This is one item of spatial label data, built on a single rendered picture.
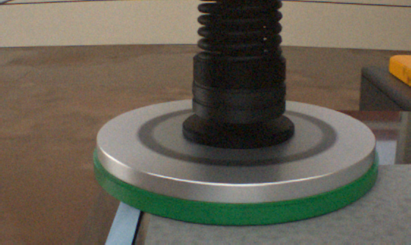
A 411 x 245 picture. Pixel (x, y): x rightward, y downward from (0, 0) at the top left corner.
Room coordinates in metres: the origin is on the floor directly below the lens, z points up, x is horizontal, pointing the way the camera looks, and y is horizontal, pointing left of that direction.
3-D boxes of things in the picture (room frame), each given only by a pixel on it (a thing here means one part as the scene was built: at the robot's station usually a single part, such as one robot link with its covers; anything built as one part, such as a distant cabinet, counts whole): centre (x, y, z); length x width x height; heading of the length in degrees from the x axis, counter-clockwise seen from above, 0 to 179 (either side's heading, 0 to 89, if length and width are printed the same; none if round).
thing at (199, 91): (0.44, -0.03, 0.93); 0.07 x 0.07 x 0.01
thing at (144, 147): (0.44, -0.03, 0.89); 0.21 x 0.21 x 0.01
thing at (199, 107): (0.44, -0.03, 0.92); 0.07 x 0.07 x 0.01
